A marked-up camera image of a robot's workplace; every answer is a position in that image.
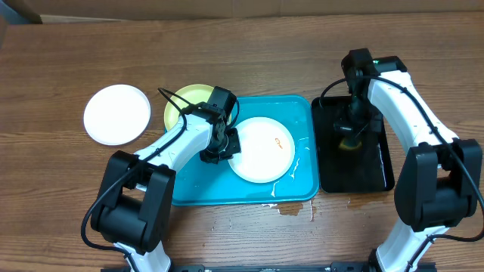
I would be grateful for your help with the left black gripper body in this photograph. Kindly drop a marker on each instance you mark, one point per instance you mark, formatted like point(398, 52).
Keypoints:
point(226, 149)

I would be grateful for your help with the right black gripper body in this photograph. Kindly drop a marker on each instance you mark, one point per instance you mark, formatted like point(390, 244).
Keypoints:
point(360, 119)

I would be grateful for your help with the white plate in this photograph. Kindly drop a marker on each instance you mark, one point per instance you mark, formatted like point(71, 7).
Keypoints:
point(117, 115)
point(267, 150)

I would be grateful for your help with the green and yellow sponge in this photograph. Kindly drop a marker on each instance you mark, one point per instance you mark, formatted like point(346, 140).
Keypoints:
point(349, 144)

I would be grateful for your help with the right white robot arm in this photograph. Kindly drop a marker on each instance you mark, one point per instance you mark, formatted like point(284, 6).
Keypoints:
point(439, 183)

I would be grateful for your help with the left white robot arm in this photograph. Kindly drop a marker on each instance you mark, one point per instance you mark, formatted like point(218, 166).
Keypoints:
point(132, 209)

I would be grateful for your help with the teal plastic tray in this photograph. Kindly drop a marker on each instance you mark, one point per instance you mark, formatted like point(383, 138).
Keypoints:
point(203, 184)

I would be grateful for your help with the black rectangular water tray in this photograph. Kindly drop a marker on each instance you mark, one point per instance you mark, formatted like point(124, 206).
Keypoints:
point(364, 168)

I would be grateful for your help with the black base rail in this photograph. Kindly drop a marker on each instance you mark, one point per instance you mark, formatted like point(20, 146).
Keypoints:
point(334, 267)

